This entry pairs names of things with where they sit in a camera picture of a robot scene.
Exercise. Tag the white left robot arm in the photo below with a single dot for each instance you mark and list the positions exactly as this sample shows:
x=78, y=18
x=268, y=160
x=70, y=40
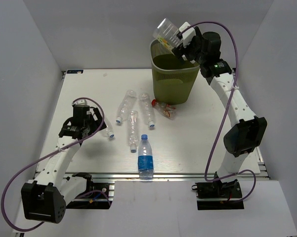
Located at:
x=46, y=197

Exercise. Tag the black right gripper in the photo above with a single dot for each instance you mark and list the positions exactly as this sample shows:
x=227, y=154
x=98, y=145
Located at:
x=181, y=51

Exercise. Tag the aluminium table edge rail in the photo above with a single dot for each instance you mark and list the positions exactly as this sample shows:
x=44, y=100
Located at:
x=156, y=176

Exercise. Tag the blue sticker left corner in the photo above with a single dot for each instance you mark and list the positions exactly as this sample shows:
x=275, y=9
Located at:
x=74, y=71

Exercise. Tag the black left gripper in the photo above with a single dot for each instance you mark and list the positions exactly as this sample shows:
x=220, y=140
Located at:
x=97, y=123

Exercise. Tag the clear bottle under left gripper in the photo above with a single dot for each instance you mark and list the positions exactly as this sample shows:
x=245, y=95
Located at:
x=107, y=129

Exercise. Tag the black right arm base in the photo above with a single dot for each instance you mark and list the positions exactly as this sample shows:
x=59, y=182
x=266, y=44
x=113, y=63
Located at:
x=216, y=196

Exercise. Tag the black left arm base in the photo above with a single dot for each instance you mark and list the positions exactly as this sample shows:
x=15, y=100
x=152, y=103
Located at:
x=94, y=195

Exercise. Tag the green mesh waste bin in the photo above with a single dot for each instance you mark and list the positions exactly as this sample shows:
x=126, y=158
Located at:
x=173, y=79

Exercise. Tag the clear slim bottle white cap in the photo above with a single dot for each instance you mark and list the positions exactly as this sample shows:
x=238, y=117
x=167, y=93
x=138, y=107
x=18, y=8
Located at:
x=132, y=128

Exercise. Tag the clear ribbed bottle blue cap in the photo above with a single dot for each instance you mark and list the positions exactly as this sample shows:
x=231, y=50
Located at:
x=147, y=110

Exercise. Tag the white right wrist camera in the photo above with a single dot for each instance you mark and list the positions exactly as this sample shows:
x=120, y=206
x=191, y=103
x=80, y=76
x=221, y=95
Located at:
x=187, y=33

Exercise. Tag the clear square bottle yellow label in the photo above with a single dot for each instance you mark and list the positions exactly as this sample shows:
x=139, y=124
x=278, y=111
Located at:
x=167, y=34

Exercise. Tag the clear bottle far left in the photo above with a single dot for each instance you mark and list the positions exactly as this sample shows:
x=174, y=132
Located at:
x=126, y=106

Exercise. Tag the crushed bottle red label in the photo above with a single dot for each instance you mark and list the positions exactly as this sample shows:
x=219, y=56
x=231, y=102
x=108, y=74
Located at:
x=164, y=109

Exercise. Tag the clear bottle blue label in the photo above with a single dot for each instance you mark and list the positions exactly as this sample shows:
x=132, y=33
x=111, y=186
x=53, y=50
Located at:
x=145, y=159

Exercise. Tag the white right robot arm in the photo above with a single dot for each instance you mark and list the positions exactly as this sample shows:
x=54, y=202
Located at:
x=247, y=129

